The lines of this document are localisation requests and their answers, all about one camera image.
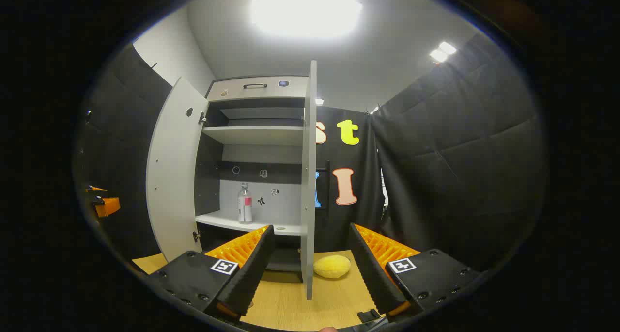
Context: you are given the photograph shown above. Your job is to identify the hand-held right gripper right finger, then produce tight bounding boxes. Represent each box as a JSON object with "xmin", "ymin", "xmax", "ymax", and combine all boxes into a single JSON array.
[{"xmin": 349, "ymin": 223, "xmax": 481, "ymax": 323}]

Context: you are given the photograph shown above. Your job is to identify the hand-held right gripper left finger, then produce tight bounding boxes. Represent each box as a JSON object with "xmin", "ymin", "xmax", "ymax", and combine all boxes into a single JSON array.
[{"xmin": 148, "ymin": 224, "xmax": 276, "ymax": 323}]

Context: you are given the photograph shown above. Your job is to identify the clear plastic bottle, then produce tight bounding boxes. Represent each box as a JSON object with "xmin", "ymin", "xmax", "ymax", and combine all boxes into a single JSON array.
[{"xmin": 237, "ymin": 183, "xmax": 253, "ymax": 224}]

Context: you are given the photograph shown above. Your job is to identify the grey cabinet door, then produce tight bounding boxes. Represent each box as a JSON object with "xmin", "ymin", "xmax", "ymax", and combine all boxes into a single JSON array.
[
  {"xmin": 146, "ymin": 77, "xmax": 210, "ymax": 263},
  {"xmin": 300, "ymin": 61, "xmax": 318, "ymax": 300}
]

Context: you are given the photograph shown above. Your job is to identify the grey cabinet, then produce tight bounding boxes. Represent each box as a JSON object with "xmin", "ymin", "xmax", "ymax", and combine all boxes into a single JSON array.
[{"xmin": 195, "ymin": 75, "xmax": 310, "ymax": 273}]

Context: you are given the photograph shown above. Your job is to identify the grey cabinet drawer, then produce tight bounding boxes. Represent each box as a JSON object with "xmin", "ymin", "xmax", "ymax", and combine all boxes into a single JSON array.
[{"xmin": 207, "ymin": 76, "xmax": 309, "ymax": 102}]

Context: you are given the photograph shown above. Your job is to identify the yellow plush toy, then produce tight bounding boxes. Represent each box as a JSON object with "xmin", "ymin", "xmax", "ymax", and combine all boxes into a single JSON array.
[{"xmin": 313, "ymin": 254, "xmax": 352, "ymax": 279}]

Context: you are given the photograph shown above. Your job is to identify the black backdrop cloth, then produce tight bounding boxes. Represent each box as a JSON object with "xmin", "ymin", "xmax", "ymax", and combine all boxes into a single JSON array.
[{"xmin": 75, "ymin": 32, "xmax": 548, "ymax": 272}]

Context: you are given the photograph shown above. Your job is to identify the large ceiling light panel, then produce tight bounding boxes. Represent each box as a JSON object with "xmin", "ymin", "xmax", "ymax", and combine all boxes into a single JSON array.
[{"xmin": 251, "ymin": 0, "xmax": 363, "ymax": 38}]

